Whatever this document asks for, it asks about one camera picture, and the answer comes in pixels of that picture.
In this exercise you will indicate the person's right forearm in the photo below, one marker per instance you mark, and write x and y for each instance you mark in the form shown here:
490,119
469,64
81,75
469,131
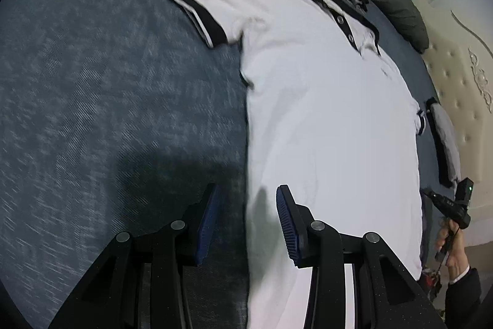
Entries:
464,302

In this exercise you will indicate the red plastic bag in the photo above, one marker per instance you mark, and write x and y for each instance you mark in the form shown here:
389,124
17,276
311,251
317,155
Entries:
431,281

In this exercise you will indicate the blue patterned bed sheet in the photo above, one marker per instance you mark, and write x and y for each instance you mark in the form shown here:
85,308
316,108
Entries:
108,82

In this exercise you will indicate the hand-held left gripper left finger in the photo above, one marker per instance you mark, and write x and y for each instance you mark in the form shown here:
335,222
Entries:
206,227

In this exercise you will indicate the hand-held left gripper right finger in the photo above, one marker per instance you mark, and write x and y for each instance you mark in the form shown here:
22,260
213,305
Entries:
288,227

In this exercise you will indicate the white polo shirt black trim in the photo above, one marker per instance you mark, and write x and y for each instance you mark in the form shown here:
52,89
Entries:
327,101

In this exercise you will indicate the folded black garment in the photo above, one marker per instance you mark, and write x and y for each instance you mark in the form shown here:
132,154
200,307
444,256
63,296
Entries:
437,148

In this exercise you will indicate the person's right hand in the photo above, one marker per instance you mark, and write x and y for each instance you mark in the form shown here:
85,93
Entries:
458,259

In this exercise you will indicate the cream tufted headboard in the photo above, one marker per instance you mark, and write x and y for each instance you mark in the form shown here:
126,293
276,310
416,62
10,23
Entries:
458,82

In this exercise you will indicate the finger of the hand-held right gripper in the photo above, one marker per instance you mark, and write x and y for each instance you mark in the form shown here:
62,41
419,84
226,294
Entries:
432,197

